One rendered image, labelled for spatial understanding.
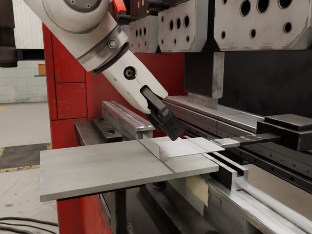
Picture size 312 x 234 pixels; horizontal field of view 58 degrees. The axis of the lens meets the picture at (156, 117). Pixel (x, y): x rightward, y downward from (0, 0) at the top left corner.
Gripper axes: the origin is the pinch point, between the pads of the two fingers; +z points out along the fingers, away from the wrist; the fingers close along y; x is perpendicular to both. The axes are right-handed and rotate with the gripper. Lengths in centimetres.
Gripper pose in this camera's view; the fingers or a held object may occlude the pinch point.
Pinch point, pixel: (166, 124)
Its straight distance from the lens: 50.8
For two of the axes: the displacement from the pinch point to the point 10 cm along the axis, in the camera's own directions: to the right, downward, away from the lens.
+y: -3.7, -2.0, 9.1
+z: 5.9, 7.0, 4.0
